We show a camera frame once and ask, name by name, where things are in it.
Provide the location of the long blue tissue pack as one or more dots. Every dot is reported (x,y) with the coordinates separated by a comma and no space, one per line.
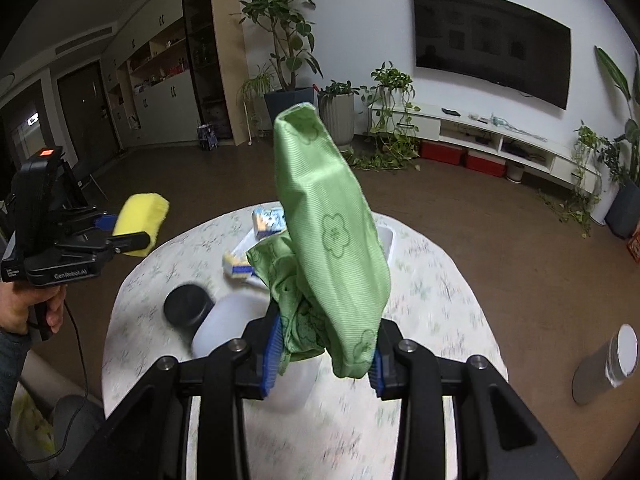
(267,220)

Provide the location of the green cloth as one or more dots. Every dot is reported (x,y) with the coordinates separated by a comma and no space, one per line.
(325,210)

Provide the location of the beige sofa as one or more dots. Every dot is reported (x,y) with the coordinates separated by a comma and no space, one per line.
(55,370)

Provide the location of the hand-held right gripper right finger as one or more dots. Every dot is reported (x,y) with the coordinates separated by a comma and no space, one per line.
(377,375)

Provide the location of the person's left hand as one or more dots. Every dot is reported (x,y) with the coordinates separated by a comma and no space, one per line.
(17,307)

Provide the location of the white shelving cabinet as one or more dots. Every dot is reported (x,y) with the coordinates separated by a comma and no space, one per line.
(155,90)

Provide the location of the dark door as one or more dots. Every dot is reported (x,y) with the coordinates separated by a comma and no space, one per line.
(85,110)

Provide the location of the small plant in ribbed pot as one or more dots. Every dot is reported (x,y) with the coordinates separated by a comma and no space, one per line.
(337,87)

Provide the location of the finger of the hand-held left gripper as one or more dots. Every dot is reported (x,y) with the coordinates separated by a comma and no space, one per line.
(127,242)
(105,221)

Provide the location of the dark grey square pot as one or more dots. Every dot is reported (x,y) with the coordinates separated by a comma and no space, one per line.
(290,105)

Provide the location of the large-leaf tall plant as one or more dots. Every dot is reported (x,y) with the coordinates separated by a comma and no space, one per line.
(620,85)

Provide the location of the red printed box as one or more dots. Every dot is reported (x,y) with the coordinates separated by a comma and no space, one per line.
(634,247)

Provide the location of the trailing vine plant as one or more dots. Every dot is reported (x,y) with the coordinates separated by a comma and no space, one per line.
(392,100)

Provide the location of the red storage box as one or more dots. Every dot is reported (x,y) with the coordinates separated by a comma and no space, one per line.
(440,152)
(485,164)

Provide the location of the yellow printed cushion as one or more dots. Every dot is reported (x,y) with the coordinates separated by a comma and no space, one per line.
(25,425)

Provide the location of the black cylinder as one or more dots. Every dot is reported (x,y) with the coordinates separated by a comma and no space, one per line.
(186,305)

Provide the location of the thin-leaf green plant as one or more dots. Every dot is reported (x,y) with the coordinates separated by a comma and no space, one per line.
(256,85)

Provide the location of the person's left forearm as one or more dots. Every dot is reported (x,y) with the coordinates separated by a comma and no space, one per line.
(10,360)

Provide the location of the white plant pot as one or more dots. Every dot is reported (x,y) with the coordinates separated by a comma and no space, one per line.
(598,212)

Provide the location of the tall leafy plant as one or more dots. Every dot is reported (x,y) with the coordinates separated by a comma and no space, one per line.
(282,25)

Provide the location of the silver trash can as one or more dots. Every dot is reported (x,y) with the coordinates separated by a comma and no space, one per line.
(600,365)

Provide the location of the black remote control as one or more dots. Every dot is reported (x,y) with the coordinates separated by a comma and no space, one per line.
(450,111)

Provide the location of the white television console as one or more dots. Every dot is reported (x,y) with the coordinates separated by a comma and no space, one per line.
(527,136)

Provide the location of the white stick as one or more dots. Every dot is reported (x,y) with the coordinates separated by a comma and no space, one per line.
(246,125)

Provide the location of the translucent plastic container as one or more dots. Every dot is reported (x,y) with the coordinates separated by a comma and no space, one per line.
(225,325)

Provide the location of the yellow sponge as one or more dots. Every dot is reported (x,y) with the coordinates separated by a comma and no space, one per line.
(142,215)

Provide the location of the ribbed grey pot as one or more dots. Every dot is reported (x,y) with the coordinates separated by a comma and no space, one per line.
(336,120)

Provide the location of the bushy trailing plant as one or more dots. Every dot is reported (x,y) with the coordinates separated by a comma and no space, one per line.
(585,170)

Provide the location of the dark grey round pot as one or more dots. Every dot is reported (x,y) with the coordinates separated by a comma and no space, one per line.
(622,210)

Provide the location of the dark tall cabinet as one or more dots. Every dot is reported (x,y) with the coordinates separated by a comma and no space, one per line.
(200,50)

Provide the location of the wall television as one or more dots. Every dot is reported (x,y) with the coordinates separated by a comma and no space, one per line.
(490,45)

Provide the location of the dark blue printed box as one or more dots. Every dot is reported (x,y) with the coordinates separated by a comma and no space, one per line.
(207,137)

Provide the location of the small white pot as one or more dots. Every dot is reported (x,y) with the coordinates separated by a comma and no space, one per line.
(515,172)

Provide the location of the clear plastic item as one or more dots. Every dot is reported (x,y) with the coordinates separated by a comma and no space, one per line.
(500,121)

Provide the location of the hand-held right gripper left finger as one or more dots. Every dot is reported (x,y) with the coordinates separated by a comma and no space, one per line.
(272,355)

